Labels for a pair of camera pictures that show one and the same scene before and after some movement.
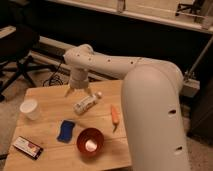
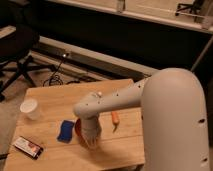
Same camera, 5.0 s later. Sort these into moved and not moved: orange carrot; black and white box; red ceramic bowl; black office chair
Moved: red ceramic bowl
Not moved: orange carrot; black office chair; black and white box
